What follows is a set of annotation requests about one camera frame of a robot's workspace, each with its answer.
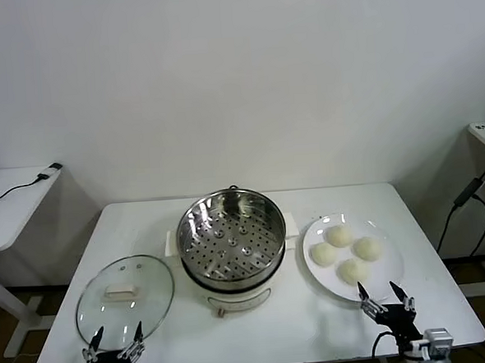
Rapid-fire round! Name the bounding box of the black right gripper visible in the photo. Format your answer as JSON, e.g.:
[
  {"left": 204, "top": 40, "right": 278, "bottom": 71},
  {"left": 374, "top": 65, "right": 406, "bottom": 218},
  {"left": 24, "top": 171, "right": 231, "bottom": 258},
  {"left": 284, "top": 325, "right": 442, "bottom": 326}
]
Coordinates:
[{"left": 357, "top": 277, "right": 423, "bottom": 354}]

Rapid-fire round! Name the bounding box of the white steamed baozi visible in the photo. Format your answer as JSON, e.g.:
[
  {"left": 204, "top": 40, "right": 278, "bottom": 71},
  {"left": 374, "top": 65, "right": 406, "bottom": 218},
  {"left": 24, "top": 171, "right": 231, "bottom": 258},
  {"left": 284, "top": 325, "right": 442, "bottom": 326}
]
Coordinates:
[
  {"left": 309, "top": 241, "right": 339, "bottom": 269},
  {"left": 352, "top": 235, "right": 383, "bottom": 263},
  {"left": 336, "top": 256, "right": 372, "bottom": 287},
  {"left": 325, "top": 223, "right": 355, "bottom": 250}
]

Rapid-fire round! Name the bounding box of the glass lid with white handle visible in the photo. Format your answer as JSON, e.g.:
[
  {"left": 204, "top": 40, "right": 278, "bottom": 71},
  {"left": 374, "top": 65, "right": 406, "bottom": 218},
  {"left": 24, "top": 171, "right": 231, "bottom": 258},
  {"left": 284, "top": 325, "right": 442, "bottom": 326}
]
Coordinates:
[{"left": 71, "top": 252, "right": 179, "bottom": 354}]

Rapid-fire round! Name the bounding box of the stainless steel steamer basket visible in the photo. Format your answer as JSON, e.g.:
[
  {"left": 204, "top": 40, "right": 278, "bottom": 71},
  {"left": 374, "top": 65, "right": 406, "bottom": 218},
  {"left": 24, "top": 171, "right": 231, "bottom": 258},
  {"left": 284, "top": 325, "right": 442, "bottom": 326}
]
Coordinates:
[{"left": 162, "top": 185, "right": 303, "bottom": 288}]

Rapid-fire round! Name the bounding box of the white round plate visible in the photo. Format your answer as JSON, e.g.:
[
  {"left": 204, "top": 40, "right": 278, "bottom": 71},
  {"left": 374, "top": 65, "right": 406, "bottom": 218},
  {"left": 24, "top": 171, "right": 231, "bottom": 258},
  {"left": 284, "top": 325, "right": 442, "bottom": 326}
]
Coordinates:
[{"left": 300, "top": 209, "right": 407, "bottom": 307}]

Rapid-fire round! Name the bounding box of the white electric cooker base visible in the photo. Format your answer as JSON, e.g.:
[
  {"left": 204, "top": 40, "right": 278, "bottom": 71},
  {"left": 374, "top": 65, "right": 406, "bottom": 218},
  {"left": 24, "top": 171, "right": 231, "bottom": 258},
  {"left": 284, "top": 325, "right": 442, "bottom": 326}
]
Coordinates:
[{"left": 165, "top": 227, "right": 304, "bottom": 322}]

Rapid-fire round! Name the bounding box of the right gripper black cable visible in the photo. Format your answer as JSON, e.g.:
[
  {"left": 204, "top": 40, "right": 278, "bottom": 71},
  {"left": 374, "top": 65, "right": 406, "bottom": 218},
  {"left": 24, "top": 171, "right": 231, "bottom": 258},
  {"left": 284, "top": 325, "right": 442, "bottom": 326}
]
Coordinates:
[{"left": 370, "top": 329, "right": 400, "bottom": 363}]

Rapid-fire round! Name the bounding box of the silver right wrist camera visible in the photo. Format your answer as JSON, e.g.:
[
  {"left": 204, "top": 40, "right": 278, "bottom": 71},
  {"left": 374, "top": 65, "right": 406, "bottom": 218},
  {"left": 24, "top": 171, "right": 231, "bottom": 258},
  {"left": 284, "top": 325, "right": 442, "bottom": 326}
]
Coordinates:
[{"left": 422, "top": 327, "right": 456, "bottom": 361}]

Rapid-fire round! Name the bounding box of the black power adapter with cable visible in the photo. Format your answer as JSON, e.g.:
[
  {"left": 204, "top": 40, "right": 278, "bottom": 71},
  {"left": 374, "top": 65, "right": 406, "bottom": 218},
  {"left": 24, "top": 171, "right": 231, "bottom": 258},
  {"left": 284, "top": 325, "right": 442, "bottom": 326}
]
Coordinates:
[{"left": 429, "top": 149, "right": 485, "bottom": 260}]

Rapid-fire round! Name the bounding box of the black cable with adapter plug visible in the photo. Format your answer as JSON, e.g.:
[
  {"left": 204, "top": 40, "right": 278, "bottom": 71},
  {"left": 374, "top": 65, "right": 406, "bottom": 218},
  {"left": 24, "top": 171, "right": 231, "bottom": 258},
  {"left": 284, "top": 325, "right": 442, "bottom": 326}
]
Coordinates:
[{"left": 0, "top": 161, "right": 66, "bottom": 200}]

